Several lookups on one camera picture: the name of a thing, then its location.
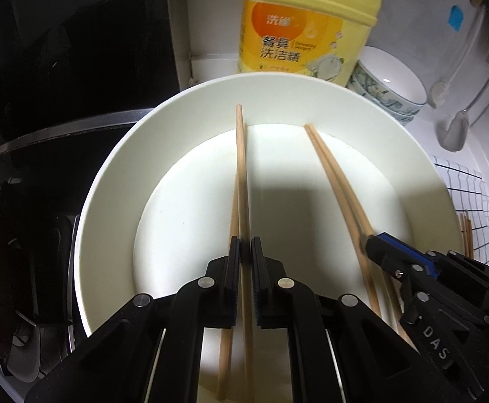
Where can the wooden chopstick four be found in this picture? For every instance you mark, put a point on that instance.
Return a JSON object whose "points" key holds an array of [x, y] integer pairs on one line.
{"points": [[364, 225]]}

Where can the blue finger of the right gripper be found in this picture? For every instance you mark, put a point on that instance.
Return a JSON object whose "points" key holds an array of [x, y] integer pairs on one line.
{"points": [[389, 254], [410, 253]]}

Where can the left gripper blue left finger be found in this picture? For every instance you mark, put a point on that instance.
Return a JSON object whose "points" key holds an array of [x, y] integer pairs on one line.
{"points": [[230, 283]]}

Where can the blue wall hook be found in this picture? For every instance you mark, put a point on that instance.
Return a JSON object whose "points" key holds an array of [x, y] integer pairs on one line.
{"points": [[455, 18]]}

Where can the wooden chopstick three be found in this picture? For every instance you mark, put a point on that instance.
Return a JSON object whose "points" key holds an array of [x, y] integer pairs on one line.
{"points": [[246, 273]]}

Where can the yellow dish soap bottle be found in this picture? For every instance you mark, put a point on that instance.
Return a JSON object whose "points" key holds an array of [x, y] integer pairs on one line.
{"points": [[315, 38]]}

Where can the wooden chopstick two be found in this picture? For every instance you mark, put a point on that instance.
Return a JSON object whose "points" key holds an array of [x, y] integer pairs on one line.
{"points": [[347, 213]]}

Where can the middle floral ceramic bowl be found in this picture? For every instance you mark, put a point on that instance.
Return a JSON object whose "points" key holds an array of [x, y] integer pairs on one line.
{"points": [[364, 85]]}

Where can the floral ceramic bowl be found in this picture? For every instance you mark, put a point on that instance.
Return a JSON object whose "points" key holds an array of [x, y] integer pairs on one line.
{"points": [[402, 119], [364, 85], [392, 73]]}

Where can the white dish brush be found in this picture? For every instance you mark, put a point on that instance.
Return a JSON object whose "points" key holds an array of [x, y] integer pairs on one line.
{"points": [[455, 58]]}

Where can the large cream bowl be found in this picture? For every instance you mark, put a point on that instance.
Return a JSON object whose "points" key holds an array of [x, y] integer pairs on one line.
{"points": [[160, 208]]}

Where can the wooden chopstick one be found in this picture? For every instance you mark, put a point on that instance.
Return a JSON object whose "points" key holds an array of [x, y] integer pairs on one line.
{"points": [[226, 342]]}

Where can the bottom floral ceramic bowl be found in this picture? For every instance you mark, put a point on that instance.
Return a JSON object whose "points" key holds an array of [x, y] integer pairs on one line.
{"points": [[402, 119]]}

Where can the white grid pattern cloth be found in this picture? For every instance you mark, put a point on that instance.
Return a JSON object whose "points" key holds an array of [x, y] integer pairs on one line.
{"points": [[470, 196]]}

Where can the top floral ceramic bowl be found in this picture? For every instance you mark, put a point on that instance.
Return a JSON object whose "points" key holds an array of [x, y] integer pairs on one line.
{"points": [[392, 73]]}

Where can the steel spatula turner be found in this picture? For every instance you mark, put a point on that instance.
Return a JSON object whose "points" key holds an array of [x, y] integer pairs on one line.
{"points": [[456, 134]]}

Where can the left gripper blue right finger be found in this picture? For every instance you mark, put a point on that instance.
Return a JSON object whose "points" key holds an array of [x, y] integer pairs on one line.
{"points": [[261, 283]]}

